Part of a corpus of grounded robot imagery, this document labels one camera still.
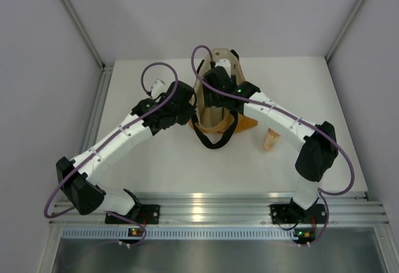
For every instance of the right aluminium frame post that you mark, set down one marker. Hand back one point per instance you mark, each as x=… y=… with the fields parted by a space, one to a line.
x=344 y=29

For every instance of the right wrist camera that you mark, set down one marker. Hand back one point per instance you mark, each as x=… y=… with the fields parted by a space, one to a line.
x=225 y=63

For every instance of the aluminium frame post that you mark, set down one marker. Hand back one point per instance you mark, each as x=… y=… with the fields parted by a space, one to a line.
x=344 y=29
x=105 y=67

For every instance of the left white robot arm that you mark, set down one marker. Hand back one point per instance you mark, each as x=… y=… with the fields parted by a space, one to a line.
x=80 y=177

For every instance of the orange bottle pink cap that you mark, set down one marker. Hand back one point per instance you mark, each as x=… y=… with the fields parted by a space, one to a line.
x=270 y=139

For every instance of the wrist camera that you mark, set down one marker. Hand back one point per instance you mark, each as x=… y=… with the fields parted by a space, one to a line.
x=158 y=88
x=225 y=63

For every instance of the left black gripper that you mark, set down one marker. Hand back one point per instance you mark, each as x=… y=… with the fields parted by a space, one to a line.
x=190 y=111

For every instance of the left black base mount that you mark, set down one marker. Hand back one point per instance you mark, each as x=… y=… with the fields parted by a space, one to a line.
x=146 y=214

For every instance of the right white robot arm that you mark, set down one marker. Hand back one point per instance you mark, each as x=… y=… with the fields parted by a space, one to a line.
x=316 y=153

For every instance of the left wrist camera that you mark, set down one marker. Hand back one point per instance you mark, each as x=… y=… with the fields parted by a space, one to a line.
x=158 y=88

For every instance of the aluminium rail beam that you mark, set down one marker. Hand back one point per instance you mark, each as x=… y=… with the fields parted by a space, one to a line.
x=253 y=209

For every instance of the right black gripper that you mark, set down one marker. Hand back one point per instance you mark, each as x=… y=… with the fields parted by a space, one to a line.
x=210 y=101

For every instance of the left aluminium frame post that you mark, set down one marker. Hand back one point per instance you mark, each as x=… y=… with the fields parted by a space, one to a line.
x=105 y=67

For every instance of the slotted cable duct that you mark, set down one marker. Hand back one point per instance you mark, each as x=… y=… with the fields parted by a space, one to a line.
x=179 y=233

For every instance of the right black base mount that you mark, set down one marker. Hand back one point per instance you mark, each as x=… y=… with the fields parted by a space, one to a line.
x=286 y=214

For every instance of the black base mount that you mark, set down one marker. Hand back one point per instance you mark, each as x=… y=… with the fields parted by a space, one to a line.
x=286 y=214
x=146 y=214

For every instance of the tan canvas tote bag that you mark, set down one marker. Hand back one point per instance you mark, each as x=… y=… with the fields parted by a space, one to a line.
x=214 y=126

